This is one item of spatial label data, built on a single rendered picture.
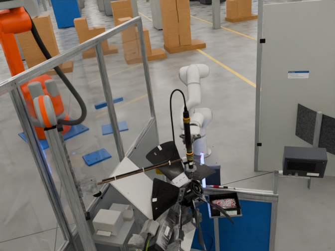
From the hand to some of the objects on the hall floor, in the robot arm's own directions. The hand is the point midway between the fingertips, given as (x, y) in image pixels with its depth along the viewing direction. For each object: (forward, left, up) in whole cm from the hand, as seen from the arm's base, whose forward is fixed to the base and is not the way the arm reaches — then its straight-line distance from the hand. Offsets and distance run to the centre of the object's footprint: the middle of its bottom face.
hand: (188, 141), depth 183 cm
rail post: (-18, +61, -150) cm, 163 cm away
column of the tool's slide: (+19, -70, -150) cm, 166 cm away
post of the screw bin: (-14, +15, -150) cm, 151 cm away
